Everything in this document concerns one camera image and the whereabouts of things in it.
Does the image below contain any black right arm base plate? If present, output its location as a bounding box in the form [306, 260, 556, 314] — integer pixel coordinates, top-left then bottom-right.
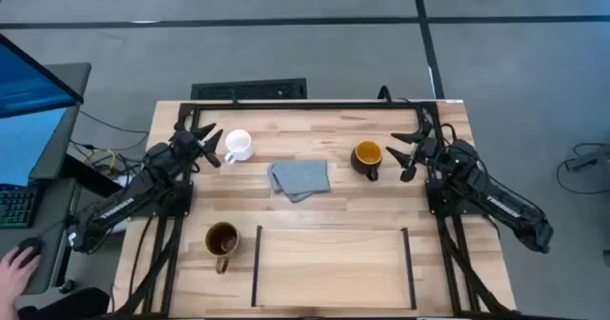
[425, 176, 497, 217]

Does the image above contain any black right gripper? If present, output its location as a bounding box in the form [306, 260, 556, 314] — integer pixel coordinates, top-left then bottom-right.
[385, 121, 454, 183]

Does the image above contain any grey desk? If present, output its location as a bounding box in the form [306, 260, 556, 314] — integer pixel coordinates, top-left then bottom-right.
[0, 176, 80, 297]

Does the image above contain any brown green glazed mug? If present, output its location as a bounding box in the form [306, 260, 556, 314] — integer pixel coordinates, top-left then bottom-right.
[204, 221, 242, 275]

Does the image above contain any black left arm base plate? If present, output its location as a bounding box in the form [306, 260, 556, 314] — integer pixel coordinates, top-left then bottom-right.
[141, 181, 194, 218]

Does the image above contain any grey-framed computer monitor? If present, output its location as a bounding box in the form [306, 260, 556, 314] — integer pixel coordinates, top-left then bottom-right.
[0, 62, 92, 188]

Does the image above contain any grey floor power adapter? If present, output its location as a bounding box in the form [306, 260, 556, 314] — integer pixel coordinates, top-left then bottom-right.
[565, 149, 610, 173]

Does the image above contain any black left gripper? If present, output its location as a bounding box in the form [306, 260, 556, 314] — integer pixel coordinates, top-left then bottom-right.
[169, 123, 224, 169]

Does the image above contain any black computer mouse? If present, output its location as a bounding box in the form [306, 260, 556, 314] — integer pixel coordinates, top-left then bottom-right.
[16, 236, 45, 265]

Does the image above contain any yellow cable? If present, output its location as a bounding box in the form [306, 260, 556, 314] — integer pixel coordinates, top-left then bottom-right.
[84, 148, 117, 173]

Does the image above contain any black floor cable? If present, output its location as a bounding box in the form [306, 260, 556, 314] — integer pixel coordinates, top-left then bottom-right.
[78, 110, 150, 135]

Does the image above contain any white box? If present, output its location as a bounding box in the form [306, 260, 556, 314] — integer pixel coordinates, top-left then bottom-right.
[112, 173, 135, 233]

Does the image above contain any person's leg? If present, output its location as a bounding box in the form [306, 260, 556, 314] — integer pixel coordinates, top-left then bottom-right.
[17, 287, 112, 320]

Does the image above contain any person's hand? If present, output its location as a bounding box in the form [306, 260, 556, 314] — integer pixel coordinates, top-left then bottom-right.
[0, 246, 42, 320]

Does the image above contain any black-framed computer monitor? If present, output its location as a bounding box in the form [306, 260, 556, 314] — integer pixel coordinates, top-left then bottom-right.
[0, 33, 86, 120]

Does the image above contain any black desk foot bar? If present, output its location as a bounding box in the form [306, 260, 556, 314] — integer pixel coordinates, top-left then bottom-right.
[61, 153, 125, 198]

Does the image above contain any grey-blue folded cloth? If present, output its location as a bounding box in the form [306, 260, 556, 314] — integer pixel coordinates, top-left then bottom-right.
[267, 159, 332, 204]

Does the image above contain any black looped cable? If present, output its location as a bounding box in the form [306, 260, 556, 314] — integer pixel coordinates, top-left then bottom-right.
[377, 85, 411, 105]

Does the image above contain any black mug yellow inside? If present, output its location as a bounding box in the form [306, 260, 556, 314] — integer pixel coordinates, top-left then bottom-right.
[350, 140, 384, 183]

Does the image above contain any black keyboard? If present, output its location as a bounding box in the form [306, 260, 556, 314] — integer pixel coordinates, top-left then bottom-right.
[0, 182, 40, 230]

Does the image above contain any small white mug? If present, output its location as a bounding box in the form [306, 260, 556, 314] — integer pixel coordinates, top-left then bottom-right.
[223, 129, 255, 165]

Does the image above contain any black floor vent grille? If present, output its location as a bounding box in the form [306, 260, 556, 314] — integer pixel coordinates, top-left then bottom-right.
[191, 77, 309, 101]

